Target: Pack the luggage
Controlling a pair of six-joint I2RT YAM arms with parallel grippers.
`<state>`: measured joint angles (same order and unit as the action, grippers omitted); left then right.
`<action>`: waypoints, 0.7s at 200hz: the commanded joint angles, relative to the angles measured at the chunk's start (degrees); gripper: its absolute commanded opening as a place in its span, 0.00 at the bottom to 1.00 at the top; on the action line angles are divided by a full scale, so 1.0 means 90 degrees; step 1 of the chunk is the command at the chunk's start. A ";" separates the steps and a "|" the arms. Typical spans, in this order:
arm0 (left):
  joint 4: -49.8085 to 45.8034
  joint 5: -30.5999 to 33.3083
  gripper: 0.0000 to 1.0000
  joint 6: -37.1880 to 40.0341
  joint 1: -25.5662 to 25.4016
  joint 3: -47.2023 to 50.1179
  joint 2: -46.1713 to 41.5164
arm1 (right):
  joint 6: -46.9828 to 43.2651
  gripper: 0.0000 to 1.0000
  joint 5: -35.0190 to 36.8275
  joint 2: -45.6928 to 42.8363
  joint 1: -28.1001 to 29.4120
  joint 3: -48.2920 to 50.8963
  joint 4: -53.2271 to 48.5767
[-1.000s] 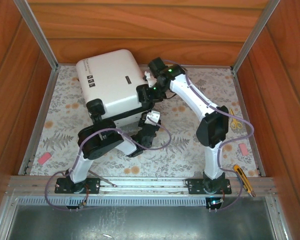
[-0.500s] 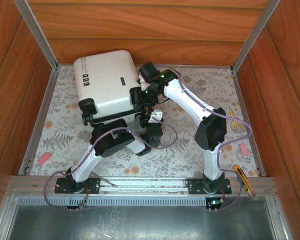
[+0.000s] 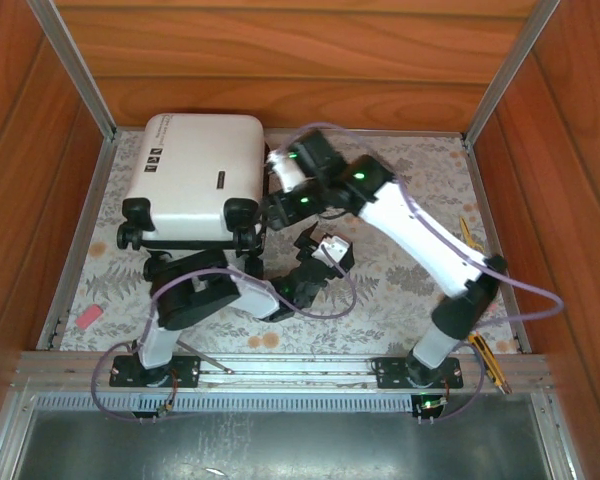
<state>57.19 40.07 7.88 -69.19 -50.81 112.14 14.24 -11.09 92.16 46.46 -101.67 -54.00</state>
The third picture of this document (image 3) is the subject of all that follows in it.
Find galvanised metal sheet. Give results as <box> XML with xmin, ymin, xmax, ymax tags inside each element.
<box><xmin>0</xmin><ymin>407</ymin><xmax>581</xmax><ymax>480</ymax></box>

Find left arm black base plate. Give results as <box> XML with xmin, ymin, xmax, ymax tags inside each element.
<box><xmin>107</xmin><ymin>352</ymin><xmax>202</xmax><ymax>390</ymax></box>

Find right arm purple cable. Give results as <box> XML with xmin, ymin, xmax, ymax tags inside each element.
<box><xmin>274</xmin><ymin>122</ymin><xmax>565</xmax><ymax>424</ymax></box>

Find white hard-shell suitcase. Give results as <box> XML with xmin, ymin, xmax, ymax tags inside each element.
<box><xmin>117</xmin><ymin>113</ymin><xmax>272</xmax><ymax>276</ymax></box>

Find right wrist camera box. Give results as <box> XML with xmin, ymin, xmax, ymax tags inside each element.
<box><xmin>268</xmin><ymin>149</ymin><xmax>309</xmax><ymax>192</ymax></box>

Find grey slotted cable duct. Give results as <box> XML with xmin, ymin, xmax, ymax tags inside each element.
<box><xmin>29</xmin><ymin>391</ymin><xmax>419</xmax><ymax>415</ymax></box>

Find aluminium frame post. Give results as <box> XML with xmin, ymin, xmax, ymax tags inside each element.
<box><xmin>25</xmin><ymin>0</ymin><xmax>119</xmax><ymax>146</ymax></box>
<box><xmin>462</xmin><ymin>0</ymin><xmax>562</xmax><ymax>147</ymax></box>

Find pink eraser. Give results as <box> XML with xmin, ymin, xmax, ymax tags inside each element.
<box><xmin>73</xmin><ymin>304</ymin><xmax>105</xmax><ymax>331</ymax></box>

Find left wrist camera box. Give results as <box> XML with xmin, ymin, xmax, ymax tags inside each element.
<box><xmin>312</xmin><ymin>234</ymin><xmax>352</xmax><ymax>267</ymax></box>

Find yellow scissors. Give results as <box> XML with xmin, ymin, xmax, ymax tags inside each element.
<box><xmin>458</xmin><ymin>215</ymin><xmax>485</xmax><ymax>252</ymax></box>

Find yellow utility knife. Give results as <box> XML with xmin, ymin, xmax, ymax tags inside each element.
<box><xmin>468</xmin><ymin>332</ymin><xmax>512</xmax><ymax>396</ymax></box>

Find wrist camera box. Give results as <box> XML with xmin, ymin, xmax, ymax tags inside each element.
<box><xmin>268</xmin><ymin>149</ymin><xmax>309</xmax><ymax>192</ymax></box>
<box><xmin>312</xmin><ymin>234</ymin><xmax>352</xmax><ymax>267</ymax></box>

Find small circuit board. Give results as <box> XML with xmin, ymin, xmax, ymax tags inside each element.
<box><xmin>413</xmin><ymin>393</ymin><xmax>450</xmax><ymax>426</ymax></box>
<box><xmin>152</xmin><ymin>397</ymin><xmax>179</xmax><ymax>420</ymax></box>

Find aluminium side rail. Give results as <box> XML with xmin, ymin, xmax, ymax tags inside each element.
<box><xmin>35</xmin><ymin>139</ymin><xmax>116</xmax><ymax>352</ymax></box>
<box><xmin>460</xmin><ymin>133</ymin><xmax>532</xmax><ymax>355</ymax></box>

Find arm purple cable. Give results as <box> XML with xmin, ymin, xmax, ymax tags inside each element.
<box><xmin>90</xmin><ymin>249</ymin><xmax>359</xmax><ymax>426</ymax></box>
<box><xmin>274</xmin><ymin>122</ymin><xmax>565</xmax><ymax>424</ymax></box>

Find aluminium mounting rail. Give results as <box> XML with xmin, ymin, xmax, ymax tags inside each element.
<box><xmin>10</xmin><ymin>350</ymin><xmax>552</xmax><ymax>390</ymax></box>

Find floral tablecloth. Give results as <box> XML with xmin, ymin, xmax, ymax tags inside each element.
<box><xmin>59</xmin><ymin>130</ymin><xmax>521</xmax><ymax>355</ymax></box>

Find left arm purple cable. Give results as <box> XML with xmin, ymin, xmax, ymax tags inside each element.
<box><xmin>90</xmin><ymin>249</ymin><xmax>359</xmax><ymax>426</ymax></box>

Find aluminium back rail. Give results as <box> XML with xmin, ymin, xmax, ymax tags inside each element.
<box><xmin>114</xmin><ymin>127</ymin><xmax>466</xmax><ymax>138</ymax></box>

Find thin metal rod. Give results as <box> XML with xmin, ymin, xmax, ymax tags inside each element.
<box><xmin>177</xmin><ymin>342</ymin><xmax>234</xmax><ymax>375</ymax></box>

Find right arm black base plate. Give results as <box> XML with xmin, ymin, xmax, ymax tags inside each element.
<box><xmin>373</xmin><ymin>355</ymin><xmax>466</xmax><ymax>391</ymax></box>

